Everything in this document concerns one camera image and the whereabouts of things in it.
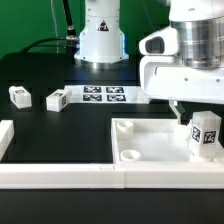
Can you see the white U-shaped obstacle fence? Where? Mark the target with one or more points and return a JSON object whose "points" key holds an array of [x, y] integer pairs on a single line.
{"points": [[202, 175]]}

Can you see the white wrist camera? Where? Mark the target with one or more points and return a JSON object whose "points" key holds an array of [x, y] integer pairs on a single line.
{"points": [[162, 42]]}

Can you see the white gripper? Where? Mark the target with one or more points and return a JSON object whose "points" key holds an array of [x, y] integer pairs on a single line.
{"points": [[165, 77]]}

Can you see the white square tabletop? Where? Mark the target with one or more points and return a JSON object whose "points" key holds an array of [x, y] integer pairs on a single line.
{"points": [[155, 140]]}

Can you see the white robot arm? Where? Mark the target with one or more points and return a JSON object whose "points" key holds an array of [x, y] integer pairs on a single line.
{"points": [[180, 42]]}

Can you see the white fiducial marker sheet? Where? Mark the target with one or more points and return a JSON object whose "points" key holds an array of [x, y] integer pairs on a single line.
{"points": [[103, 94]]}

